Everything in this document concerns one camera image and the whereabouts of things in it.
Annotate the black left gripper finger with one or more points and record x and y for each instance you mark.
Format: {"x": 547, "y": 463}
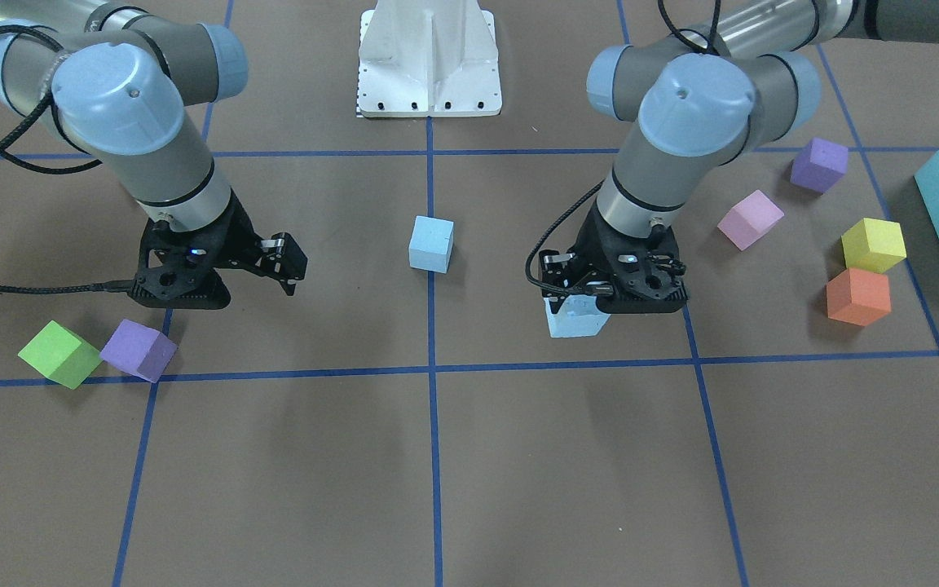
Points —
{"x": 567, "y": 272}

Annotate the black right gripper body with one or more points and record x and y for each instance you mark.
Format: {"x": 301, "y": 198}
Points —
{"x": 235, "y": 236}

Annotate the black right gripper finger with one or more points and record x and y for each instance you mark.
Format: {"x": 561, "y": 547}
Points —
{"x": 282, "y": 260}

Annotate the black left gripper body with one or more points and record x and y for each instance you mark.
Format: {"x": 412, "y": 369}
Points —
{"x": 597, "y": 231}

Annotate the light blue block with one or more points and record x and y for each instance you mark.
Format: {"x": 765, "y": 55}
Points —
{"x": 431, "y": 245}
{"x": 577, "y": 317}

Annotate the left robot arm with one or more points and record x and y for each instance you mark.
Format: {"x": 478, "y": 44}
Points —
{"x": 697, "y": 100}

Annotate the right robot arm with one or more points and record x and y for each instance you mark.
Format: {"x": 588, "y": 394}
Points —
{"x": 89, "y": 83}

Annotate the purple foam block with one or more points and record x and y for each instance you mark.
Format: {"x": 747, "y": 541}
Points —
{"x": 819, "y": 165}
{"x": 138, "y": 350}

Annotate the lilac foam block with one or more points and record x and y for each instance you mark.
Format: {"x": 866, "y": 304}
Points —
{"x": 752, "y": 218}

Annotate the green foam block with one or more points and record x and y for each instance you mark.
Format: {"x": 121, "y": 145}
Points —
{"x": 58, "y": 354}

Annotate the orange foam block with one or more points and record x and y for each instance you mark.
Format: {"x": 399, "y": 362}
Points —
{"x": 858, "y": 297}

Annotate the yellow foam block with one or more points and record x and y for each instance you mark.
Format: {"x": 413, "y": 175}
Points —
{"x": 874, "y": 245}

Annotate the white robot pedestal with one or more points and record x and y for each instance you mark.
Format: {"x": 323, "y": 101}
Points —
{"x": 422, "y": 59}

